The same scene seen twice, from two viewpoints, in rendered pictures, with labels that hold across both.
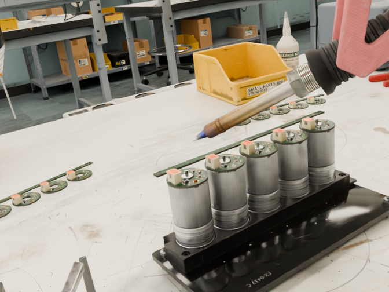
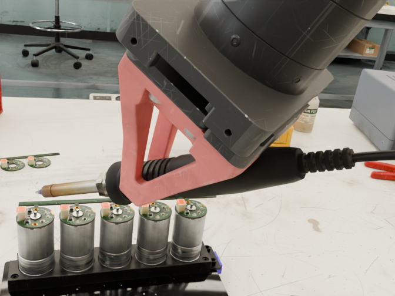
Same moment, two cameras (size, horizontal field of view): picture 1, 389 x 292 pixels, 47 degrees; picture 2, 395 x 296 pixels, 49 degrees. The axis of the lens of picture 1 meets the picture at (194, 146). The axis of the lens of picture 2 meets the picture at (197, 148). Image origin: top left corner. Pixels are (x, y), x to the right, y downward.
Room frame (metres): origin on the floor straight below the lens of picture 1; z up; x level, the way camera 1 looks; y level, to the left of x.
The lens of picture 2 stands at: (0.02, -0.15, 0.99)
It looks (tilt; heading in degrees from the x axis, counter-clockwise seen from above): 25 degrees down; 12
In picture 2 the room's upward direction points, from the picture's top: 8 degrees clockwise
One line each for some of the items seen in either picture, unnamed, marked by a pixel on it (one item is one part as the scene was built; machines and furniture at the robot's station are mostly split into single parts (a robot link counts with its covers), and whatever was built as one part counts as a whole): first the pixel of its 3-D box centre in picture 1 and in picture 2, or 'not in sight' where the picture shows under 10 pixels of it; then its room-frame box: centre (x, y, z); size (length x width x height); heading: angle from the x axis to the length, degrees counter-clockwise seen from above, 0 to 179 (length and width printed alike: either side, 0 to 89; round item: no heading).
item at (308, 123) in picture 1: (309, 123); (181, 205); (0.29, -0.08, 0.82); 0.01 x 0.01 x 0.01; 32
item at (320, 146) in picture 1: (317, 156); (187, 234); (0.30, -0.09, 0.79); 0.02 x 0.02 x 0.05
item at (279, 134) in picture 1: (280, 134); (145, 207); (0.28, -0.06, 0.82); 0.01 x 0.01 x 0.01; 32
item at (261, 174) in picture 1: (260, 182); (116, 239); (0.27, -0.04, 0.79); 0.02 x 0.02 x 0.05
